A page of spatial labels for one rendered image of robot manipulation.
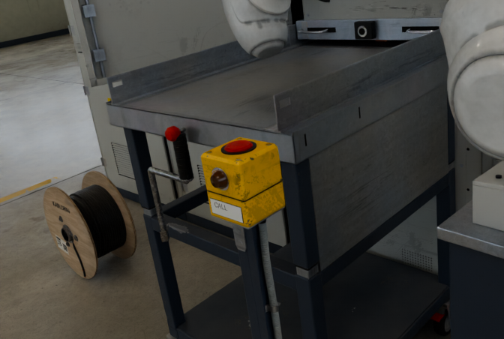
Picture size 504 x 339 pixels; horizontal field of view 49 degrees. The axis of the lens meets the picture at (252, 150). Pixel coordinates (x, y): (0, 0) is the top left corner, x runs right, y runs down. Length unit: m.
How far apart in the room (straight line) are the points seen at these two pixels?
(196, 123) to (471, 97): 0.69
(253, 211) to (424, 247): 1.09
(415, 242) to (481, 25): 1.25
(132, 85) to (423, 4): 0.80
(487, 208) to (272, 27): 0.54
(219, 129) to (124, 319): 1.13
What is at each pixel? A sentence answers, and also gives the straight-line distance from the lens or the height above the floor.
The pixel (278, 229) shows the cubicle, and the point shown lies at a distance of 2.14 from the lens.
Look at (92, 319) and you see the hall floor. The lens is 2.13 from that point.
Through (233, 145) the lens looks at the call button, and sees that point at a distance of 0.76.
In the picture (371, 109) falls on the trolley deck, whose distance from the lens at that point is 1.14.
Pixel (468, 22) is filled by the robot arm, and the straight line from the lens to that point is 0.62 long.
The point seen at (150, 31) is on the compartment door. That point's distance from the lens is 1.75.
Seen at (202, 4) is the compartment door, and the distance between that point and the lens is 1.79.
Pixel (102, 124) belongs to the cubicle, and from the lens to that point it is 2.95.
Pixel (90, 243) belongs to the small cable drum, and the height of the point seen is 0.21.
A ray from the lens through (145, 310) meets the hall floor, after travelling 2.09.
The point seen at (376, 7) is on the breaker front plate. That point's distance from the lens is 1.66.
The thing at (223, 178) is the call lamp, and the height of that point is 0.87.
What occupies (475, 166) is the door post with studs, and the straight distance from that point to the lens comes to 1.59.
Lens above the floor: 1.15
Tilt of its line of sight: 20 degrees down
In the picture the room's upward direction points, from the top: 8 degrees counter-clockwise
